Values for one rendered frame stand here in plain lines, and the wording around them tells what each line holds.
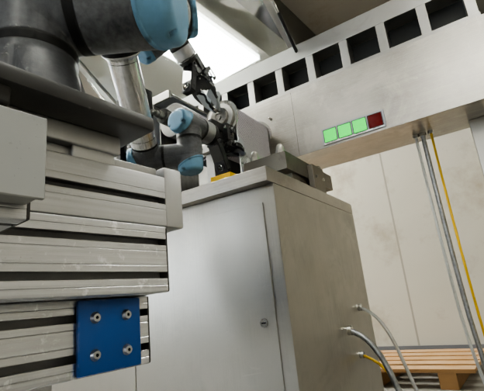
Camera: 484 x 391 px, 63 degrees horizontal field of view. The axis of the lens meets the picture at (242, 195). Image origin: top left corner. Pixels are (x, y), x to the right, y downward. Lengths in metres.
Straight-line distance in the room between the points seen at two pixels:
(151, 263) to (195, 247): 0.60
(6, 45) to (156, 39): 0.18
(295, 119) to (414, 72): 0.49
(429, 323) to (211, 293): 2.69
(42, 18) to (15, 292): 0.34
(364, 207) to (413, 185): 0.46
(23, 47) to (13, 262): 0.26
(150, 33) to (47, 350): 0.41
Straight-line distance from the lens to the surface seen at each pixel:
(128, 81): 1.08
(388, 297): 3.66
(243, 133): 1.50
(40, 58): 0.56
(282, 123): 1.76
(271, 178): 1.01
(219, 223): 1.09
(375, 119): 1.60
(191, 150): 1.16
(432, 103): 1.58
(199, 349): 1.13
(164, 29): 0.58
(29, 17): 0.60
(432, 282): 3.56
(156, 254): 0.55
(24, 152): 0.35
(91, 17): 0.58
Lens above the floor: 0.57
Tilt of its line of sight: 15 degrees up
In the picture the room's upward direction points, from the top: 6 degrees counter-clockwise
